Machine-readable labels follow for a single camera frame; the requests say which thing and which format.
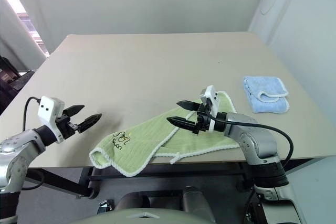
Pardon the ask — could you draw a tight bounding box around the white curtain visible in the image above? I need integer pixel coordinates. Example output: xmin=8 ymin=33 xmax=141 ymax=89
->
xmin=0 ymin=0 xmax=47 ymax=74

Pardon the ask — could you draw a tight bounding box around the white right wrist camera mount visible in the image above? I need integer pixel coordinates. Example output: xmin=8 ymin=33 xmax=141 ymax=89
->
xmin=198 ymin=85 xmax=219 ymax=132

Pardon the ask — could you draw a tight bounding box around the folded blue towel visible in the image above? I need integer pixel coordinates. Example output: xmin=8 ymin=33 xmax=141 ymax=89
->
xmin=241 ymin=76 xmax=290 ymax=114

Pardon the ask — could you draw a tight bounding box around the grey rounded robot torso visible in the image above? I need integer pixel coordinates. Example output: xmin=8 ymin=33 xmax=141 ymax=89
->
xmin=88 ymin=201 xmax=218 ymax=224

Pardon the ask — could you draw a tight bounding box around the bright window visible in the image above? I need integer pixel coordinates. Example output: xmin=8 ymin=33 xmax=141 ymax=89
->
xmin=0 ymin=0 xmax=50 ymax=57

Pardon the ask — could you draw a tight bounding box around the small chrome metal piece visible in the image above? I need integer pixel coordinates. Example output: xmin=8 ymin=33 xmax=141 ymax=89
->
xmin=97 ymin=199 xmax=114 ymax=215

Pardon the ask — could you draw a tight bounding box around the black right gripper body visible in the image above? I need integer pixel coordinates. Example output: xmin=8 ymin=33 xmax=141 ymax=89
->
xmin=192 ymin=102 xmax=211 ymax=136

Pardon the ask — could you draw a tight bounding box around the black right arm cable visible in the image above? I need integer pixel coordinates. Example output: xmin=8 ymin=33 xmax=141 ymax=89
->
xmin=207 ymin=115 xmax=294 ymax=169

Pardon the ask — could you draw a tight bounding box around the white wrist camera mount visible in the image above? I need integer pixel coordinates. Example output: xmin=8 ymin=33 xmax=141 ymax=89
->
xmin=37 ymin=95 xmax=65 ymax=144
xmin=198 ymin=85 xmax=219 ymax=132

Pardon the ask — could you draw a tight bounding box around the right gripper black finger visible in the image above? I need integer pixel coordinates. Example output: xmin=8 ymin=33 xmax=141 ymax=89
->
xmin=176 ymin=100 xmax=202 ymax=111
xmin=166 ymin=116 xmax=197 ymax=131

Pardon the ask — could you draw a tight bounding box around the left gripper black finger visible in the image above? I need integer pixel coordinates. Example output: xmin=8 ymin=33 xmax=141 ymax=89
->
xmin=62 ymin=104 xmax=86 ymax=117
xmin=77 ymin=113 xmax=102 ymax=134

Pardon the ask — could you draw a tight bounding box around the green towel with white trim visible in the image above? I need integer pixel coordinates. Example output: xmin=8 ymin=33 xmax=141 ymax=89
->
xmin=89 ymin=90 xmax=238 ymax=178

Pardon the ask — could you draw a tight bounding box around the grey rounded cylinder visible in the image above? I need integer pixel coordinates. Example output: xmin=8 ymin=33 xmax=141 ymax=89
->
xmin=182 ymin=186 xmax=211 ymax=213

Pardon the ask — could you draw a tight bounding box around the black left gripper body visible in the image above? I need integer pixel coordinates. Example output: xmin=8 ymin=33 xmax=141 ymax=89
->
xmin=55 ymin=114 xmax=80 ymax=140

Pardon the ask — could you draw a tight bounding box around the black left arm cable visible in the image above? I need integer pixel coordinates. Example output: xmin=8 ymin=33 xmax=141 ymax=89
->
xmin=23 ymin=96 xmax=43 ymax=132

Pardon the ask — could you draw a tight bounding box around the black table frame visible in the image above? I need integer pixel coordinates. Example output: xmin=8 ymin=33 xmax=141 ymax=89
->
xmin=25 ymin=157 xmax=322 ymax=200

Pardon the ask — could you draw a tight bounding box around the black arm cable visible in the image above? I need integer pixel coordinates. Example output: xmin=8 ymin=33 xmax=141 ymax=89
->
xmin=23 ymin=96 xmax=43 ymax=132
xmin=207 ymin=115 xmax=294 ymax=169

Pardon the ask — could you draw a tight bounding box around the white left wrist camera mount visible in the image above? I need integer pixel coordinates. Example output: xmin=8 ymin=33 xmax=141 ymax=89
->
xmin=37 ymin=95 xmax=65 ymax=144

